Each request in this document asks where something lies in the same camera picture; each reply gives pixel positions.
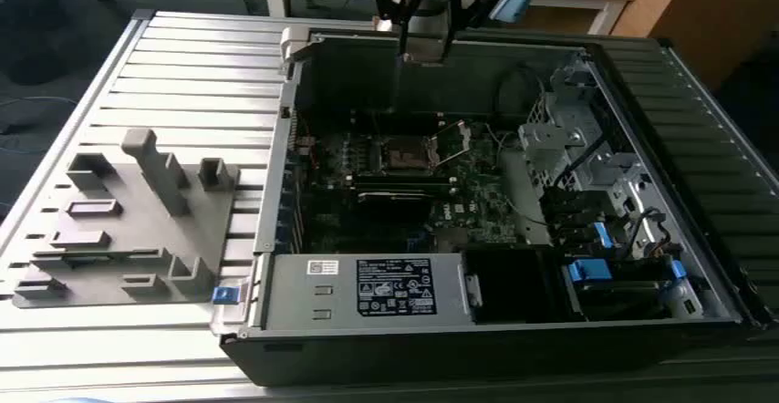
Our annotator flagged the hard disk in blue carrier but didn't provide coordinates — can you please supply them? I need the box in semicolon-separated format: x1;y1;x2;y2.
563;258;669;322

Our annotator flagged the grey case handle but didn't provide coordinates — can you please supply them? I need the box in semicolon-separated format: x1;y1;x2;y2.
278;26;326;77

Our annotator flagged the metal socket cover frame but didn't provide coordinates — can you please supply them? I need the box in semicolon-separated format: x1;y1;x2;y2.
427;119;475;166

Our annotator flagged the silver CPU plate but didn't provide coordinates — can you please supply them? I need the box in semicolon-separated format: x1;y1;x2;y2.
403;32;448;66

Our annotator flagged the black open PC case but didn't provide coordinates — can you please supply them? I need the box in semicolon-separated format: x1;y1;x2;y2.
210;24;779;388

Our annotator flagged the thick black case cable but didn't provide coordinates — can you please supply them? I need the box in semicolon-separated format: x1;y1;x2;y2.
550;133;610;190

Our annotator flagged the CPU socket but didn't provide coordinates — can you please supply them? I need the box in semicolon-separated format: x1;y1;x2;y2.
376;136;440;177

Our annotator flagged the green motherboard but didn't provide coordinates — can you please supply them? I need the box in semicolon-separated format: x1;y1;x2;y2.
290;118;552;254

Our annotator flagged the grey power supply unit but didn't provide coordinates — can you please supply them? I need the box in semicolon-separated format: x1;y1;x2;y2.
259;252;486;331

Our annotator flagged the black plastic shroud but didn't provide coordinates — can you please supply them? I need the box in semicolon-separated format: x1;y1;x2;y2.
460;245;567;326

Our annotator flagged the black graphics card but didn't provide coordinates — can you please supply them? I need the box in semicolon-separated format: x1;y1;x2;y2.
355;191;438;235

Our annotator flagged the silver metal drive cage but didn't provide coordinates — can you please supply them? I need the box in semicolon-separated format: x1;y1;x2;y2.
516;51;659;203

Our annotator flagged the blue plastic clip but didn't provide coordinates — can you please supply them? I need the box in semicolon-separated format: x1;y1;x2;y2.
589;222;614;250

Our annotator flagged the brown chipset heatsink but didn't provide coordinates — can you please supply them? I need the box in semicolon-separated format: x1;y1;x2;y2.
435;227;471;248

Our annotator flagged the blue plastic tab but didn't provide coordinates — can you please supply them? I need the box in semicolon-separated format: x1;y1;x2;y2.
667;259;690;293

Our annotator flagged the wooden cabinet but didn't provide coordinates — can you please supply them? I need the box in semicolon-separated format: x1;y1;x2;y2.
611;0;779;90

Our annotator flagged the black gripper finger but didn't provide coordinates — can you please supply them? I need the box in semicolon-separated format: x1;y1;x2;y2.
396;0;431;58
439;0;458;64

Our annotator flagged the black RAM slot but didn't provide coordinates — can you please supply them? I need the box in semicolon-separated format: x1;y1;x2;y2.
355;181;456;190
355;186;458;195
355;176;456;185
355;171;455;180

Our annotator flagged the grey parts rack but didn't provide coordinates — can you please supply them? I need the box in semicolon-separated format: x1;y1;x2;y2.
10;128;244;309

